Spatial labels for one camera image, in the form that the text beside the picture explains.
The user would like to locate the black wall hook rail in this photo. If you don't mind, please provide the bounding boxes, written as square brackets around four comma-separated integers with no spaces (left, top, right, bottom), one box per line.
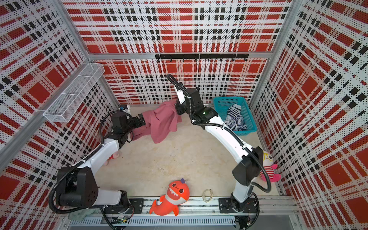
[155,53,249,61]

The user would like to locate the teal plastic basket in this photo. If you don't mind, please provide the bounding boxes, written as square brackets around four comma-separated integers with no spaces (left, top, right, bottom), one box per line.
[213,96,257,136]

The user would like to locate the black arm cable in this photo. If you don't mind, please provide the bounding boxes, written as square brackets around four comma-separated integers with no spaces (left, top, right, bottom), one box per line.
[166,74,272,193]
[48,110,134,214]

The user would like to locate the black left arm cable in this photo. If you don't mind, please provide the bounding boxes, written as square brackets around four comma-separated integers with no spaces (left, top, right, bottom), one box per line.
[48,110,134,214]

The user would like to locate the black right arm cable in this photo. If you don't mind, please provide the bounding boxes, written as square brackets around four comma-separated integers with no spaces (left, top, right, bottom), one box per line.
[166,74,272,193]

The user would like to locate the green cloth rag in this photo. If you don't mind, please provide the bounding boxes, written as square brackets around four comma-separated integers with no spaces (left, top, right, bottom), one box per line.
[68,209,100,221]

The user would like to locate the white pink axolotl plush toy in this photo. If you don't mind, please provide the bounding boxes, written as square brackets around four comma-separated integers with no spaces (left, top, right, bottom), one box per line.
[263,151,281,183]

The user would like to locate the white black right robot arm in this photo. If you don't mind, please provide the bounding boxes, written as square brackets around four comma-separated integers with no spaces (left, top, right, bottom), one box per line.
[174,86,271,213]

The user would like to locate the pink ribbed tank top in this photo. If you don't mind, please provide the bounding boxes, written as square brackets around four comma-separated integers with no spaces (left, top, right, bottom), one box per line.
[133,99,182,144]

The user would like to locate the blue white striped tank top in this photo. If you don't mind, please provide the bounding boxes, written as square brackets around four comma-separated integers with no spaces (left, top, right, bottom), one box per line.
[224,104,247,131]

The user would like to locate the red shark plush toy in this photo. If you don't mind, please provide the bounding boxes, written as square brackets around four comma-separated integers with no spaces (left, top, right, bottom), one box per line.
[149,178,190,216]

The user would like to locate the beige rubber band loop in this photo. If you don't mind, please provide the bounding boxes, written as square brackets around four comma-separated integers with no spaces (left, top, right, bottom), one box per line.
[202,189,213,203]

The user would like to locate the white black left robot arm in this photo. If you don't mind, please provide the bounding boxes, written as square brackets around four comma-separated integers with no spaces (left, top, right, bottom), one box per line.
[48,110,146,214]

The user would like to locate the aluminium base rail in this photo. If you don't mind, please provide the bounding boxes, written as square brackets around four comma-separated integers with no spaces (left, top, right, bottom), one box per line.
[58,196,303,230]

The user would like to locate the pink pig plush toy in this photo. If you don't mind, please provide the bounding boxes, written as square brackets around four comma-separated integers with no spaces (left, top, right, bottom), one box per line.
[103,151,120,166]

